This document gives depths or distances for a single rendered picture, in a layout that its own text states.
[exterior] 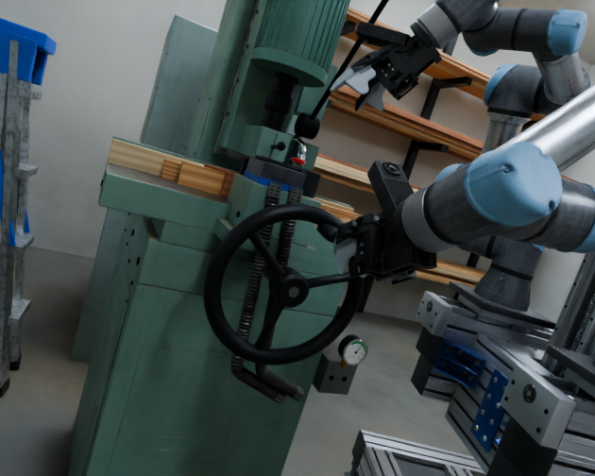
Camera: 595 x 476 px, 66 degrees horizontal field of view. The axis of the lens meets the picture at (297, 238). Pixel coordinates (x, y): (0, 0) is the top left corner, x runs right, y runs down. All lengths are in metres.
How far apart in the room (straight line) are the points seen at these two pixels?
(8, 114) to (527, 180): 1.44
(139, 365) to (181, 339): 0.09
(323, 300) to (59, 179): 2.58
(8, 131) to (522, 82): 1.45
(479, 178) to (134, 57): 3.02
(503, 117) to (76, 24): 2.66
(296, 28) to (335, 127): 2.63
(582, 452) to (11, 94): 1.63
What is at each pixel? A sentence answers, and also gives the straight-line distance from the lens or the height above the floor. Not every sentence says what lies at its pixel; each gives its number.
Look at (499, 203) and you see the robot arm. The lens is 0.45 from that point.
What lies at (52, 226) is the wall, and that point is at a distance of 3.44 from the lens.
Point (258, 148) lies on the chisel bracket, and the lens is 1.02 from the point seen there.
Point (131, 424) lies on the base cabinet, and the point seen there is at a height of 0.42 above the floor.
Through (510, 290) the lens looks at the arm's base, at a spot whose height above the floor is 0.86.
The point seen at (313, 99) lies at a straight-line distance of 1.30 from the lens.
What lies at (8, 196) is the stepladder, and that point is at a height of 0.66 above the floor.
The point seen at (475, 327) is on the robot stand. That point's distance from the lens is 1.39.
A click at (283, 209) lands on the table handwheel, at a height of 0.94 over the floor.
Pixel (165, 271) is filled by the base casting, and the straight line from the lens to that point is 0.91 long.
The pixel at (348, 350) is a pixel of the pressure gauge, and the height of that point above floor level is 0.66.
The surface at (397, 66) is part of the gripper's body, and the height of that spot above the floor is 1.25.
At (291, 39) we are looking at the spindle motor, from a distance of 1.02.
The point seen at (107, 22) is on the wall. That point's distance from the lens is 3.37.
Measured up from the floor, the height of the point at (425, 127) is 1.55.
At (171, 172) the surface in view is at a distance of 1.03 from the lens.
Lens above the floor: 1.00
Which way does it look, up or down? 8 degrees down
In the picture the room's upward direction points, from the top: 18 degrees clockwise
